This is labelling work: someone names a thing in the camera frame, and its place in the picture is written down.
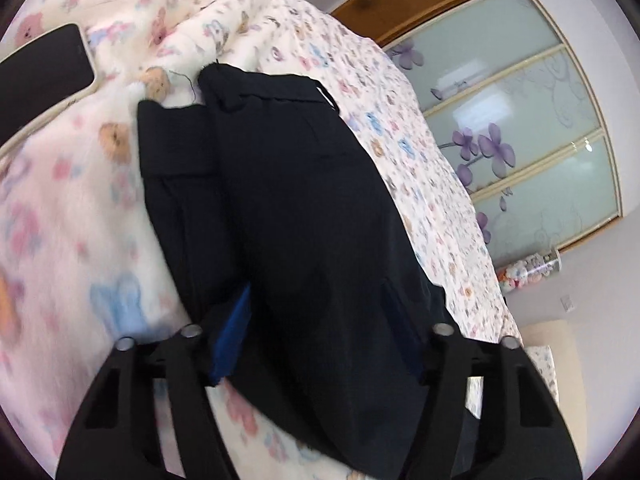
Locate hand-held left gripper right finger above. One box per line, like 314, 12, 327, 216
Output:
380, 282, 583, 480

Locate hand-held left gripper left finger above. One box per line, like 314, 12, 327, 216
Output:
55, 282, 253, 480

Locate black pants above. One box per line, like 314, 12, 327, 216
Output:
136, 62, 481, 480

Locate printed wedge pillow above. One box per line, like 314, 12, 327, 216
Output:
527, 344, 561, 401

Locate beige and pink headboard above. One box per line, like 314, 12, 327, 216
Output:
520, 320, 588, 431

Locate clear jar of plush toys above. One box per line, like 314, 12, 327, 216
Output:
496, 249, 564, 294

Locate wardrobe with floral glass doors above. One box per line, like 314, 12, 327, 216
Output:
375, 0, 626, 257

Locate black pad with beige trim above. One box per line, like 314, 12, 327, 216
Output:
0, 22, 98, 147

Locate brown wooden door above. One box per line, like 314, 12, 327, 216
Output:
330, 0, 476, 47

